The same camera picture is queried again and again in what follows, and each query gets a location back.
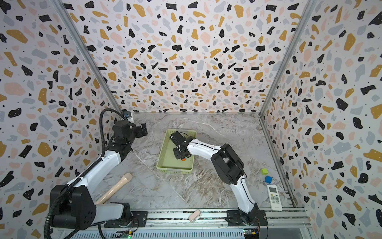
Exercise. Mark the pink clip on rail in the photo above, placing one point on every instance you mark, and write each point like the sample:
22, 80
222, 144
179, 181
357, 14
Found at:
194, 216

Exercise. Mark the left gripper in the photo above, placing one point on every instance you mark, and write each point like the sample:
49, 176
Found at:
139, 133

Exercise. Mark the light green plastic bin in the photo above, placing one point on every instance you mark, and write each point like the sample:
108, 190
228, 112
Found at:
169, 160

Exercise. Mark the green cube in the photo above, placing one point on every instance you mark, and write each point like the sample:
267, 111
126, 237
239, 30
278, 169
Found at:
264, 171

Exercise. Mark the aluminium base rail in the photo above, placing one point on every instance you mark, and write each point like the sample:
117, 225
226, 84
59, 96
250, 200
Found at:
290, 223

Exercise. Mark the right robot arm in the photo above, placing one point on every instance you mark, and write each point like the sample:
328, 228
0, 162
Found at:
229, 168

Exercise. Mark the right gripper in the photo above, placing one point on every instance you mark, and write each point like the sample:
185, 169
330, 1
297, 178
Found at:
176, 156

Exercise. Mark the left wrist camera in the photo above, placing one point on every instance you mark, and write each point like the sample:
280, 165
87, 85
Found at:
128, 116

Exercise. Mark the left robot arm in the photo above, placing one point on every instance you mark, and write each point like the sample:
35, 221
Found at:
72, 205

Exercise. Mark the beige wooden rolling pin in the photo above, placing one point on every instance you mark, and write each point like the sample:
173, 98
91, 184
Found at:
123, 181

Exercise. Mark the white remote control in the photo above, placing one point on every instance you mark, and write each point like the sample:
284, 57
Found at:
274, 198

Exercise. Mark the blue cube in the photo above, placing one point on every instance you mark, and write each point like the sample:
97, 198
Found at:
268, 179

